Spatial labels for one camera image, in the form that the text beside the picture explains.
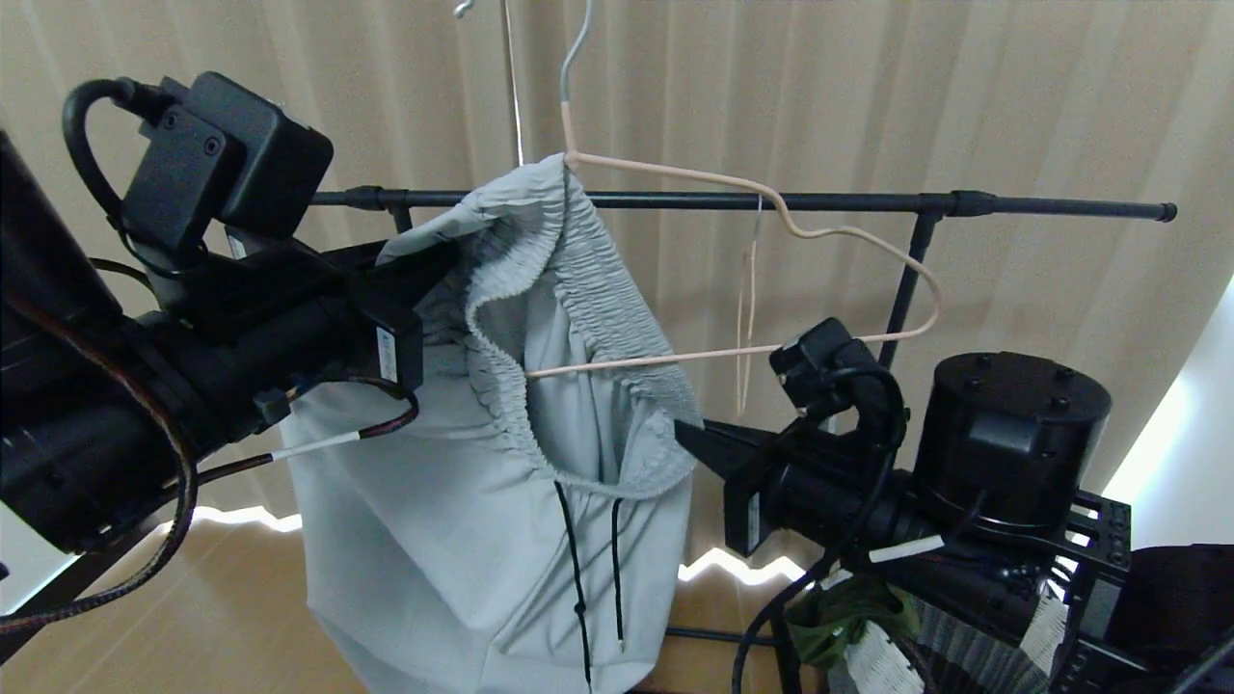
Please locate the pink clothes hanger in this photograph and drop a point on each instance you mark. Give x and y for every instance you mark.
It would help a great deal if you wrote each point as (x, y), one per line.
(675, 173)
(744, 337)

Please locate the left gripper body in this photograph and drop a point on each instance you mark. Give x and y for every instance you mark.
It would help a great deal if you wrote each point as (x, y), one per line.
(289, 347)

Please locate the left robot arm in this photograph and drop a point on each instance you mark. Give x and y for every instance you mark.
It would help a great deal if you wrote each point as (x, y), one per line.
(58, 453)

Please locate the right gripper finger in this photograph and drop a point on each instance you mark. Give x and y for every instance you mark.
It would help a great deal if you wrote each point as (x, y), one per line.
(733, 451)

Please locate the pale grey shorts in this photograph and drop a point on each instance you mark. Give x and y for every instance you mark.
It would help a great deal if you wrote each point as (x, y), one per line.
(434, 530)

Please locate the white laundry basket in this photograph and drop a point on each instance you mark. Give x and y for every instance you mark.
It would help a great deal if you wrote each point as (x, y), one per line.
(882, 665)

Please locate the green garment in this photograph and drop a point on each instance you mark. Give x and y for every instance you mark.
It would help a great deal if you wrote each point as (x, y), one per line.
(848, 617)

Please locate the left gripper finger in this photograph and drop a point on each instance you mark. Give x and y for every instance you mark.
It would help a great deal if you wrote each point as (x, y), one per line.
(415, 278)

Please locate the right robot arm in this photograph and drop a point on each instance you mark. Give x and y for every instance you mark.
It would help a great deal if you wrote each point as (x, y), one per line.
(1012, 434)

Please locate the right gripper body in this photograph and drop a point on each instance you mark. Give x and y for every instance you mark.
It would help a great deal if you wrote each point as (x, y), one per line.
(819, 501)

